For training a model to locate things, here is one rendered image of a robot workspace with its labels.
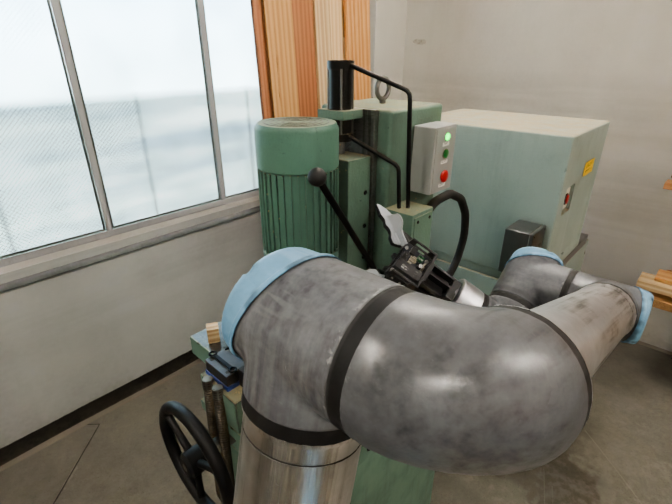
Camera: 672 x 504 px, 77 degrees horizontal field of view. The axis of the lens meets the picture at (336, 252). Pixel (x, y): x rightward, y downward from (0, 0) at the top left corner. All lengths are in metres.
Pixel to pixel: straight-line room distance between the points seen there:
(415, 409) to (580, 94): 2.77
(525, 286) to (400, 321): 0.56
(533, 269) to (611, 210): 2.21
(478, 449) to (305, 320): 0.13
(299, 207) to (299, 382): 0.60
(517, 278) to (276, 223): 0.48
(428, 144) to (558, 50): 2.03
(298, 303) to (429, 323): 0.10
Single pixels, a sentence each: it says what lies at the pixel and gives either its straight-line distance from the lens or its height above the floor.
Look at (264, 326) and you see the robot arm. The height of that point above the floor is 1.45.
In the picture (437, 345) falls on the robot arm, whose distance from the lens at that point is 0.27.
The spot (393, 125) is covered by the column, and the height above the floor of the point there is 1.49.
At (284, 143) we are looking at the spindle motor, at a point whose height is 1.48.
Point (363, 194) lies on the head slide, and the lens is 1.02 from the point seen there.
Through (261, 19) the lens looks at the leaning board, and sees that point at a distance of 2.38.
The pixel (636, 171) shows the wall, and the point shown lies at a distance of 2.95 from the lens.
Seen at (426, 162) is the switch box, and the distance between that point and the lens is 1.05.
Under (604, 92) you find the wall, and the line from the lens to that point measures 2.94.
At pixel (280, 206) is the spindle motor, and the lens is 0.89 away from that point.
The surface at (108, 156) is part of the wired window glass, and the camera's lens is 2.17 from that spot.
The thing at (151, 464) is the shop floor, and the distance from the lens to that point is 2.24.
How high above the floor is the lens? 1.63
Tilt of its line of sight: 25 degrees down
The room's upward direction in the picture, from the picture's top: straight up
